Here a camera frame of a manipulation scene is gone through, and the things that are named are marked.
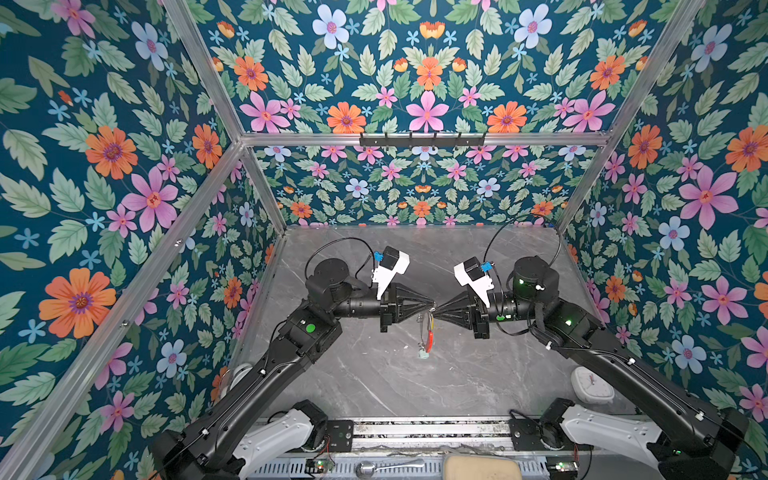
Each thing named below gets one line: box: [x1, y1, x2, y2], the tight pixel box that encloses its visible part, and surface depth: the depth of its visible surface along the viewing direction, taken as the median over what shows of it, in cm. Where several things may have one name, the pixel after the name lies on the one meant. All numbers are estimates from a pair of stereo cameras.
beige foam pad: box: [442, 454, 522, 480], surface depth 68 cm
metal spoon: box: [356, 458, 425, 478], surface depth 72 cm
